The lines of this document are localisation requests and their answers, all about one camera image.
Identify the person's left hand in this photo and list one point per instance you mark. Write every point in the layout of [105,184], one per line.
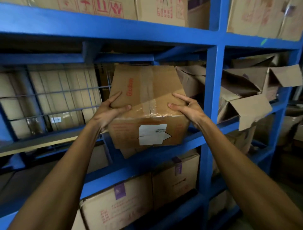
[106,115]

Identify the person's right hand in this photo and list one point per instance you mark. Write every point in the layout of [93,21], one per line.
[194,113]

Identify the red lettered cardboard box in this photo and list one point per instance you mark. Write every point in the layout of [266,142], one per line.
[161,80]

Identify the blue metal shelving rack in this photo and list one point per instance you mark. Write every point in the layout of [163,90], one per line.
[118,28]

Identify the row of top-shelf cartons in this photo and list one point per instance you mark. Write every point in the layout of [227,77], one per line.
[118,208]

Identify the person's right forearm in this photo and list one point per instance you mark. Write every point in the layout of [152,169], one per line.
[251,180]

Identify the person's left forearm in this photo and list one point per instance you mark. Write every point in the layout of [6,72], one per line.
[59,180]

